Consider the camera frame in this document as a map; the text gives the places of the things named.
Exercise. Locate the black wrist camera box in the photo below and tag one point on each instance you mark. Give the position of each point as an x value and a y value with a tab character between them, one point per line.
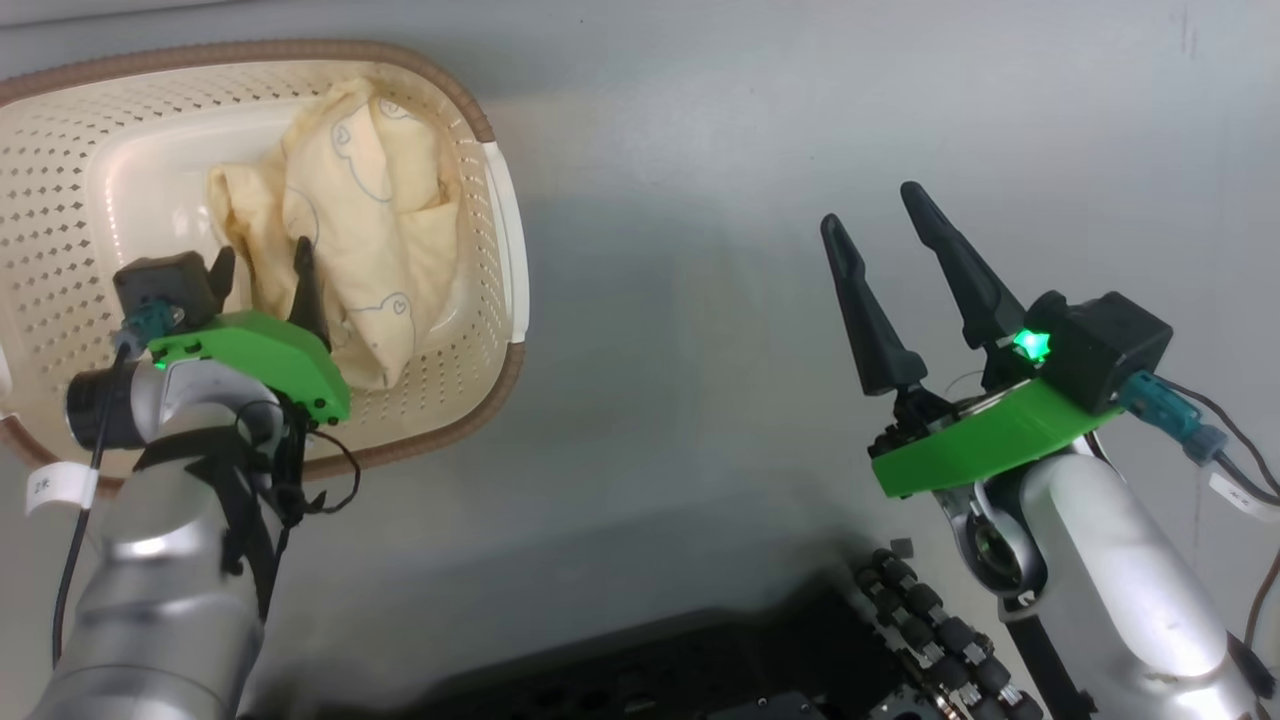
1105	345
165	280

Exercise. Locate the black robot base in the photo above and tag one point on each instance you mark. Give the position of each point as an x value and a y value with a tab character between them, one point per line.
650	680

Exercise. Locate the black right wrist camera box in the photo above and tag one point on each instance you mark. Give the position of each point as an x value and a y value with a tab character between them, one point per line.
1105	345

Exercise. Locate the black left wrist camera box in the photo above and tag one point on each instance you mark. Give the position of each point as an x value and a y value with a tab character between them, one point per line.
165	280

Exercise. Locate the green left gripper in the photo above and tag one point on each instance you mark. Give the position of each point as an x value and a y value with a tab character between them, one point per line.
270	350

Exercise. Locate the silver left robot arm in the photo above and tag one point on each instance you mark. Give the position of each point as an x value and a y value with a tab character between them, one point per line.
150	600

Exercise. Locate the cream perforated laundry basket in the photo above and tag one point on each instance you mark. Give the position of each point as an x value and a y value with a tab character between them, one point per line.
60	200

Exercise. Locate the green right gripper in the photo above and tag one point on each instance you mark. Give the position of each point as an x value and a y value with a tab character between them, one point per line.
980	435

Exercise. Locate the pale yellow garment bear print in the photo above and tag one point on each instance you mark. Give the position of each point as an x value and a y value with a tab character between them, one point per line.
380	220

